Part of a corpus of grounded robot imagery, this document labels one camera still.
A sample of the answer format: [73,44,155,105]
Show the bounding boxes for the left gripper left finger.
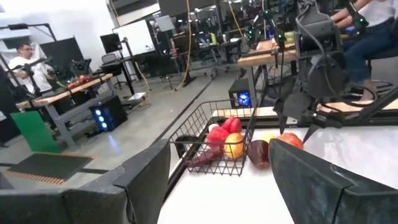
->
[0,139,172,224]

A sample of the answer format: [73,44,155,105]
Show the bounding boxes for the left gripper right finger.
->
[268,138,398,224]

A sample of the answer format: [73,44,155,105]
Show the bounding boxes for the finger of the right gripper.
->
[277,111,289,136]
[302,123,322,144]

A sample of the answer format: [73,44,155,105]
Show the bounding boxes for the red bell pepper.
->
[221,116,243,134]
[206,126,230,150]

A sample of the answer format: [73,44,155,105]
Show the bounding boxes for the small yellow round produce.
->
[260,131,276,144]

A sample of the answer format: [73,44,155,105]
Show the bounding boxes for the yellow orange round produce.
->
[223,133,245,160]

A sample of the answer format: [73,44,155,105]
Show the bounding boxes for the red orange tomato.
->
[277,132,304,150]

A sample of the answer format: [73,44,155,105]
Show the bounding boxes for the dark purple eggplant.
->
[247,139,271,170]

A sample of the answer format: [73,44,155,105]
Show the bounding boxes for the black computer tower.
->
[228,77,257,109]
[89,95,128,132]

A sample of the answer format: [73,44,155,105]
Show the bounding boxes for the wooden table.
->
[15,73,114,150]
[238,40,299,103]

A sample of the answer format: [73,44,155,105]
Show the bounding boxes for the white floor box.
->
[127,91,147,102]

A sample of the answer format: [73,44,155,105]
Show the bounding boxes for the person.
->
[7,43,55,94]
[329,0,398,102]

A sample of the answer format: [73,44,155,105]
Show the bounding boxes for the black floor mat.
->
[6,152,94,184]

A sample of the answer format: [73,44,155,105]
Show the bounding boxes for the black stool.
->
[349,46,398,105]

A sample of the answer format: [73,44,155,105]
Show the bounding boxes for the green board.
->
[10,111,62,154]

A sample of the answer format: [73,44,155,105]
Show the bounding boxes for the office chair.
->
[101,52,128,91]

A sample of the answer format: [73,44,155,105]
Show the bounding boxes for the black monitor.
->
[99,33,123,54]

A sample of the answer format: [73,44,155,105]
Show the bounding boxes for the whiteboard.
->
[111,19,156,57]

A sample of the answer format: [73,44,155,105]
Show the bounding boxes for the black backdrop panel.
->
[39,36,85,78]

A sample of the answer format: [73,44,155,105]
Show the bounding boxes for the black wire basket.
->
[167,98,259,177]

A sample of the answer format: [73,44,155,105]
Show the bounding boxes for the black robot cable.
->
[295,15,379,108]

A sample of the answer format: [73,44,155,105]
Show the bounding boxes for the yellow hanging cable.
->
[174,0,193,91]

